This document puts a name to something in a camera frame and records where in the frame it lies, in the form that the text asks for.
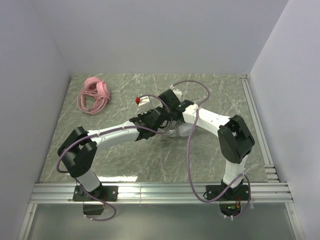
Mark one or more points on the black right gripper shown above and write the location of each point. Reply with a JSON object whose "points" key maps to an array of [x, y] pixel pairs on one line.
{"points": [[176, 108]]}

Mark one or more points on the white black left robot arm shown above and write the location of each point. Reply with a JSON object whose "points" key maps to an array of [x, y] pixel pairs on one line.
{"points": [[77, 153]]}

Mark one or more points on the pink headphones with cable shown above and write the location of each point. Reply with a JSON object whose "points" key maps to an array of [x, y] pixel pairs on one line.
{"points": [[97, 89]]}

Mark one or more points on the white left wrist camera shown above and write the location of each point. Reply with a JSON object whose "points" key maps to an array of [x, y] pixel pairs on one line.
{"points": [[144, 104]]}

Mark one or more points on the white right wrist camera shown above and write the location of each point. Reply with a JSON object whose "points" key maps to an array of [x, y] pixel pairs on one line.
{"points": [[176, 91]]}

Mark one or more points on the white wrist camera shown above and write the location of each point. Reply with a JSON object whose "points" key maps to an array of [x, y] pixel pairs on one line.
{"points": [[144, 104], [176, 91]]}

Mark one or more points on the aluminium front rail frame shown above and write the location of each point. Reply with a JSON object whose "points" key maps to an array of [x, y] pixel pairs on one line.
{"points": [[143, 193]]}

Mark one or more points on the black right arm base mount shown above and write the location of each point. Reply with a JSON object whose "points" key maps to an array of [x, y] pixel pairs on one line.
{"points": [[233, 202]]}

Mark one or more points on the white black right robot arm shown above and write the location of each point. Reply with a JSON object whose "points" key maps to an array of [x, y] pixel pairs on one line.
{"points": [[235, 139]]}

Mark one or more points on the white headphones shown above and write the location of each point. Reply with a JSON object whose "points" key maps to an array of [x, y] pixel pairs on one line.
{"points": [[179, 129]]}

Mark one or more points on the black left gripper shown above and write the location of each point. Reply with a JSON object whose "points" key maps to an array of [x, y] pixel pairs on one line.
{"points": [[153, 119]]}

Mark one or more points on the aluminium right side rail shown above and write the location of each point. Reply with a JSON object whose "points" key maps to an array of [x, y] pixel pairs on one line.
{"points": [[268, 162]]}

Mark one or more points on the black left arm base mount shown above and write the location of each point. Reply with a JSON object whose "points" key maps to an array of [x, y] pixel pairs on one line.
{"points": [[96, 201]]}

